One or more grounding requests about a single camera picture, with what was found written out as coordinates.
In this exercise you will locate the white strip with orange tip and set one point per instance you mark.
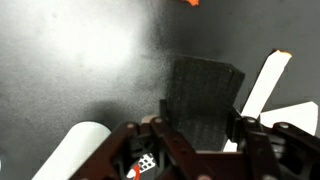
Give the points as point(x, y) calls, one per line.
point(266, 83)

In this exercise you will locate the white mug orange interior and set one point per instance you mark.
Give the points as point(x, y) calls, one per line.
point(73, 150)

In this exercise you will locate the pale yellow sticky note pad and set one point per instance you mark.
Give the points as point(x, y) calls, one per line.
point(293, 116)

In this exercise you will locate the silver black remote control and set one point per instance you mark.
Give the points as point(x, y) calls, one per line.
point(146, 162)

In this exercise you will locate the orange cloth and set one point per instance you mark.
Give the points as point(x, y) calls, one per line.
point(192, 2)

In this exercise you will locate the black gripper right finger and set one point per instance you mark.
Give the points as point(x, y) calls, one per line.
point(260, 150)

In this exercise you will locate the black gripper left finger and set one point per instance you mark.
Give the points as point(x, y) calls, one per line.
point(173, 143)

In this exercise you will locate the black foam block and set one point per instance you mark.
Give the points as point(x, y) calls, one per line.
point(200, 100)

